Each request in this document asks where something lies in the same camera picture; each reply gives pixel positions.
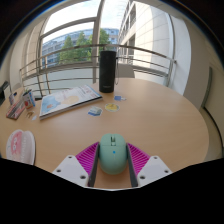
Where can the small blue sticker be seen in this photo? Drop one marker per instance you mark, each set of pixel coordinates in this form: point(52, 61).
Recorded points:
point(119, 98)

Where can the metal balcony railing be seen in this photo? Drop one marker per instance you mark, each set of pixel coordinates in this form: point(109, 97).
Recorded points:
point(66, 65)

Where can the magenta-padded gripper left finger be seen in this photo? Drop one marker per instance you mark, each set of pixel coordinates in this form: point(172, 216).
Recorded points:
point(71, 168)

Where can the white chair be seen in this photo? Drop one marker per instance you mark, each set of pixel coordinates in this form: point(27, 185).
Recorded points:
point(126, 71)

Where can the blue white sticker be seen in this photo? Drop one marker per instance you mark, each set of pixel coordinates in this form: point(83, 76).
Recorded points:
point(95, 111)

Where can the light blue cover magazine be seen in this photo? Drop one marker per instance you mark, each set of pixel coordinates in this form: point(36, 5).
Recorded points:
point(68, 100)

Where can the round pink white mouse pad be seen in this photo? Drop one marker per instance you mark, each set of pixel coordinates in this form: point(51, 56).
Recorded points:
point(21, 146)

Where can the small brown sticker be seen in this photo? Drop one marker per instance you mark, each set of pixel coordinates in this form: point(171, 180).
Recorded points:
point(30, 114)

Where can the mint green computer mouse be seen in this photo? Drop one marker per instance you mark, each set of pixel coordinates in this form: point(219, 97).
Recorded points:
point(113, 155)

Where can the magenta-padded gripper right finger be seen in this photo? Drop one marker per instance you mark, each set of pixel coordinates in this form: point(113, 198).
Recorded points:
point(151, 168)

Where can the black cylindrical bottle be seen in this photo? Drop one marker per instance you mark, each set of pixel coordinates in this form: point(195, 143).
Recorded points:
point(107, 71)

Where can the red cover magazine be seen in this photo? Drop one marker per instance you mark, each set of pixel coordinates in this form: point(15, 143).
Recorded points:
point(16, 110)

